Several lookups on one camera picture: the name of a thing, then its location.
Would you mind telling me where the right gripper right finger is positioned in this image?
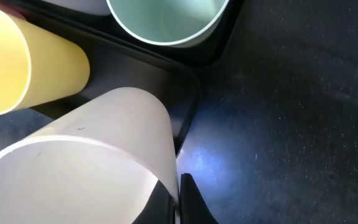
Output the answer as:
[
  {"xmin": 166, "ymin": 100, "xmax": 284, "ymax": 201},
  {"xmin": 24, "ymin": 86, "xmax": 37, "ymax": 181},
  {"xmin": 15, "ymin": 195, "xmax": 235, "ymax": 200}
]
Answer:
[{"xmin": 178, "ymin": 173, "xmax": 220, "ymax": 224}]

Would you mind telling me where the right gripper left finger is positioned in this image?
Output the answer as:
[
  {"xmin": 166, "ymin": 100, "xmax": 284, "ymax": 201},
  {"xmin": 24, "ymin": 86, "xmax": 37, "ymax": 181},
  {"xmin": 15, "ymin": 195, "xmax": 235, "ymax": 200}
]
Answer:
[{"xmin": 132, "ymin": 180, "xmax": 177, "ymax": 224}]

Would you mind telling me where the white cup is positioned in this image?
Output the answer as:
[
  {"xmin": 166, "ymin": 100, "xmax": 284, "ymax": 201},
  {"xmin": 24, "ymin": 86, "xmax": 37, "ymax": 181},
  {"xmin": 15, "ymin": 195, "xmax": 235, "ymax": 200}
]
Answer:
[{"xmin": 0, "ymin": 86, "xmax": 180, "ymax": 224}]

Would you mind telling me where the yellow cup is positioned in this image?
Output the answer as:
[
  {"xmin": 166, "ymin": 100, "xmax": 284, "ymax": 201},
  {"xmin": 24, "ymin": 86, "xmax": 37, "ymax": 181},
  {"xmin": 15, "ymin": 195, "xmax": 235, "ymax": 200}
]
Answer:
[{"xmin": 0, "ymin": 4, "xmax": 91, "ymax": 116}]

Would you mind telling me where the black tray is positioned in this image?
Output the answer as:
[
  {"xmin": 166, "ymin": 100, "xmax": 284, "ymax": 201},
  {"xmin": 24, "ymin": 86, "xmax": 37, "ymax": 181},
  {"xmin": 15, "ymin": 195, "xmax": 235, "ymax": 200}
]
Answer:
[{"xmin": 0, "ymin": 0, "xmax": 245, "ymax": 156}]

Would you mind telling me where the green cup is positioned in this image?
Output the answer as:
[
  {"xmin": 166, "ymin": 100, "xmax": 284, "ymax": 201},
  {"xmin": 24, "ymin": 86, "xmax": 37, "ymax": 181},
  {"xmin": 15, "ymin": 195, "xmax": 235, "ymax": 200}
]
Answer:
[{"xmin": 106, "ymin": 0, "xmax": 231, "ymax": 48}]

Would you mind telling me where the grey cup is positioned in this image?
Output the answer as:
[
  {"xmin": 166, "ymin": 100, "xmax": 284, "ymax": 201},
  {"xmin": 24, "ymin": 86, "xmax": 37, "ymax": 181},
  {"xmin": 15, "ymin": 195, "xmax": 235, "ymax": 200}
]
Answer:
[{"xmin": 40, "ymin": 0, "xmax": 111, "ymax": 16}]

